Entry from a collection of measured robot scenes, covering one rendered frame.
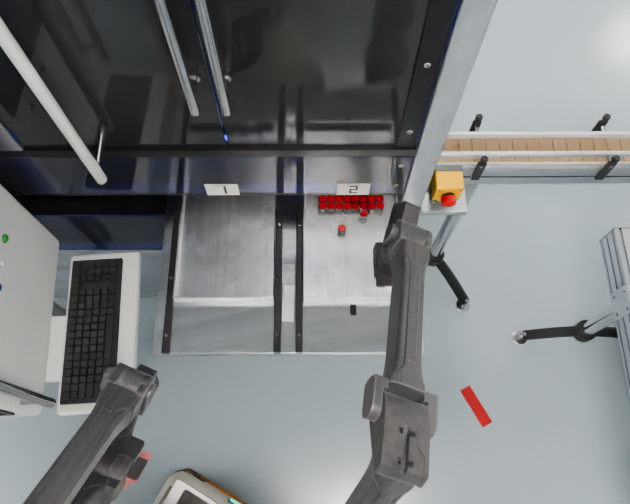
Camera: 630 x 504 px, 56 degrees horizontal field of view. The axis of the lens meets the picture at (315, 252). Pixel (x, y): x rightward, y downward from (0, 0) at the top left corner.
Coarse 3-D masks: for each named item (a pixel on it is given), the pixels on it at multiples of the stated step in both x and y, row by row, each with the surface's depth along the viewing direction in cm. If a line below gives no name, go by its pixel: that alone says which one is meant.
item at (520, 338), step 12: (576, 324) 233; (516, 336) 243; (528, 336) 236; (540, 336) 235; (552, 336) 234; (564, 336) 233; (576, 336) 232; (588, 336) 230; (600, 336) 233; (612, 336) 233
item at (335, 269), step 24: (312, 216) 167; (336, 216) 167; (384, 216) 167; (312, 240) 164; (336, 240) 164; (360, 240) 164; (312, 264) 161; (336, 264) 161; (360, 264) 161; (312, 288) 159; (336, 288) 159; (360, 288) 159; (384, 288) 159
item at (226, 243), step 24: (192, 216) 167; (216, 216) 167; (240, 216) 167; (264, 216) 167; (192, 240) 164; (216, 240) 164; (240, 240) 164; (264, 240) 164; (192, 264) 161; (216, 264) 161; (240, 264) 161; (264, 264) 161; (192, 288) 159; (216, 288) 159; (240, 288) 159; (264, 288) 159
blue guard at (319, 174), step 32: (0, 160) 141; (32, 160) 141; (64, 160) 141; (128, 160) 141; (160, 160) 141; (192, 160) 141; (224, 160) 141; (256, 160) 141; (288, 160) 141; (320, 160) 141; (352, 160) 141; (384, 160) 141; (32, 192) 156; (64, 192) 156; (96, 192) 156; (128, 192) 156; (160, 192) 156; (192, 192) 156; (256, 192) 156; (288, 192) 156; (320, 192) 156; (384, 192) 156
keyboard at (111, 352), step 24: (96, 264) 167; (120, 264) 168; (72, 288) 166; (96, 288) 164; (120, 288) 166; (72, 312) 162; (96, 312) 162; (72, 336) 160; (96, 336) 160; (72, 360) 157; (96, 360) 157; (72, 384) 155; (96, 384) 155
